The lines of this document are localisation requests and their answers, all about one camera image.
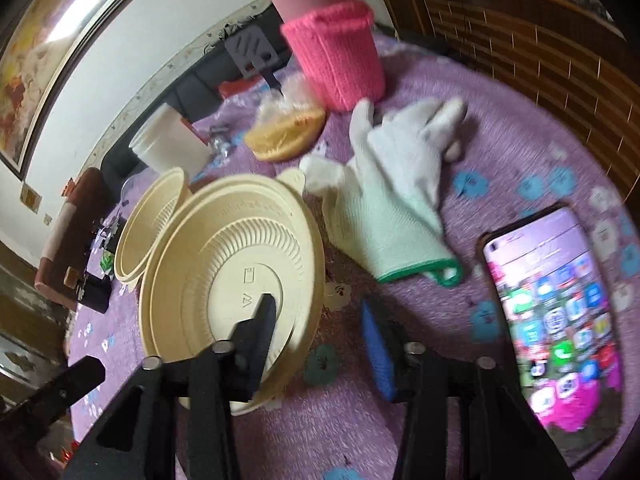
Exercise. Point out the wooden block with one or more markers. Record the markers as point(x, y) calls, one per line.
point(73, 277)

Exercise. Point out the white work glove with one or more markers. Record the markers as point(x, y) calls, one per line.
point(395, 195)

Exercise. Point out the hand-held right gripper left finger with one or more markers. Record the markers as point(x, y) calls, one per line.
point(250, 355)

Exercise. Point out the bottle with pink knit sleeve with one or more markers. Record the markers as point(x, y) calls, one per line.
point(335, 55)

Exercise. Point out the smartphone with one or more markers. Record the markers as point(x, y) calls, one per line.
point(555, 330)

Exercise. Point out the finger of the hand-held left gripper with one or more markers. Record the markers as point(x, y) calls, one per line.
point(60, 387)

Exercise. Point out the cream disposable bowl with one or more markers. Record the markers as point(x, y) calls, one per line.
point(210, 260)
point(145, 230)

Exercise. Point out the black spatula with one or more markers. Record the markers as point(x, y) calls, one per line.
point(250, 50)

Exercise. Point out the small wall plaque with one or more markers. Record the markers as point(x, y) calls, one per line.
point(31, 197)

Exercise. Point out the plastic bag with yellow food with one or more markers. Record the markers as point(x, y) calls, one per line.
point(285, 130)

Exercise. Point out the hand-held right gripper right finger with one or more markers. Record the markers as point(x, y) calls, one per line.
point(380, 355)

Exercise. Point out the white plastic jar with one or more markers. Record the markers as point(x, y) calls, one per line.
point(170, 142)

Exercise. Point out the brown armchair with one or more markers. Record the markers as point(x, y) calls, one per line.
point(65, 240)

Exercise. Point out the clear plastic container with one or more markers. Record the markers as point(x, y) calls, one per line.
point(129, 187)

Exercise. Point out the black sofa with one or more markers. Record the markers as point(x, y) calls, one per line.
point(200, 90)

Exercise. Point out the dark glass cabinet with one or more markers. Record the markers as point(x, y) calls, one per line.
point(25, 300)

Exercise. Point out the black cylinder holder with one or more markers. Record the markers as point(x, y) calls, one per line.
point(97, 294)

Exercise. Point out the framed wall painting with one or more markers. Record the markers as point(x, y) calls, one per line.
point(45, 50)

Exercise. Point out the wooden cabinet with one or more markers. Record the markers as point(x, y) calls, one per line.
point(525, 50)

